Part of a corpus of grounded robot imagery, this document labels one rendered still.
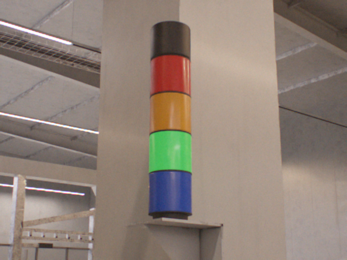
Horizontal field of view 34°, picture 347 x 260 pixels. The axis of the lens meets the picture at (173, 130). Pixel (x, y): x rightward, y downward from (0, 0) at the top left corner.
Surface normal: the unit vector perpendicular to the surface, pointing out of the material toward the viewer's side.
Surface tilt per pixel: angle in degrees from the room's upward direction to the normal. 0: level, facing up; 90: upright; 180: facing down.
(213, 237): 90
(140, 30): 90
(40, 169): 90
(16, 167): 90
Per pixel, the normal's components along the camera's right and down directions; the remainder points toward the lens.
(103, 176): -0.77, -0.18
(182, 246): 0.63, -0.21
